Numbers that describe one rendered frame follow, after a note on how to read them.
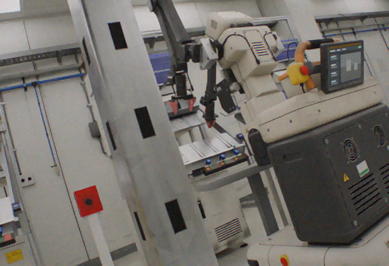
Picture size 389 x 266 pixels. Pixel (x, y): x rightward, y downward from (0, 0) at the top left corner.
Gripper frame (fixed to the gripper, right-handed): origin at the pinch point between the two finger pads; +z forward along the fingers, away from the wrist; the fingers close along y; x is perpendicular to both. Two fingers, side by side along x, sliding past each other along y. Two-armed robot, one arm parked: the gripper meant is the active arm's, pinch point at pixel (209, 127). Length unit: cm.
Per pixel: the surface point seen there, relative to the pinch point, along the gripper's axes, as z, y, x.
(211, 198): 46, 12, 22
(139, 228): -102, 120, 165
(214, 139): 2.8, 4.4, 12.6
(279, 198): 45, -30, 50
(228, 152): 4.8, 4.5, 29.0
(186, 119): -0.3, 8.8, -17.8
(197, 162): 4.0, 28.7, 29.0
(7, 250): 35, 148, 13
